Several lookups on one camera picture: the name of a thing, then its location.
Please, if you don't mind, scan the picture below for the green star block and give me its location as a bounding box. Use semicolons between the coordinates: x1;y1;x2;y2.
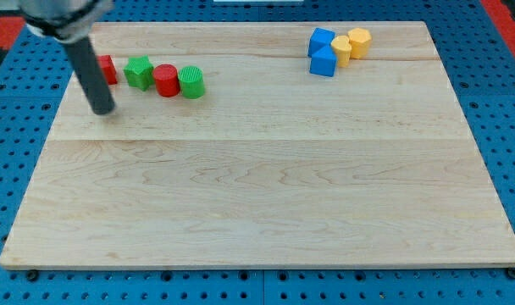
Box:
124;55;154;92

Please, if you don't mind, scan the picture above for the blue cube block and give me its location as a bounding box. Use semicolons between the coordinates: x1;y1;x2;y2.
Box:
307;27;335;57

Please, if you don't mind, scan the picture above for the red star block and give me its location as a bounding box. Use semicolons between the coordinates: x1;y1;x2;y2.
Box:
97;55;118;85

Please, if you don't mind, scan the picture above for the light wooden board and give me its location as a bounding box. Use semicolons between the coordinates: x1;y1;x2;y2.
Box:
0;21;515;270

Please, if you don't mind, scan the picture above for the yellow heart block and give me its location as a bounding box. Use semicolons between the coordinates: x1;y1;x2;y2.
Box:
330;36;352;68

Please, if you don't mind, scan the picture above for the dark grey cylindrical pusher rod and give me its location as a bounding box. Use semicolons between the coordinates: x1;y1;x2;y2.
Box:
63;36;115;115

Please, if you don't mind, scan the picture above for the green cylinder block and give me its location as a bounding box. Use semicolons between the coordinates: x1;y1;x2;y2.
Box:
178;65;206;99

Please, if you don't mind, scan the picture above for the blue pentagon block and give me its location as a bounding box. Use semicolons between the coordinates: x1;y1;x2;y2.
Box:
309;45;337;77

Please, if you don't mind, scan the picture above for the red cylinder block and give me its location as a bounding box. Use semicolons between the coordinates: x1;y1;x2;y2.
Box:
152;64;180;97

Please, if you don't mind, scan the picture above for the yellow hexagon block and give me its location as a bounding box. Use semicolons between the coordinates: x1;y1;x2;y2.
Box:
348;28;372;59

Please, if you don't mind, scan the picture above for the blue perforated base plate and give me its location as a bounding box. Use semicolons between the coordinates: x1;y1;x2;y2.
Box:
0;0;515;304

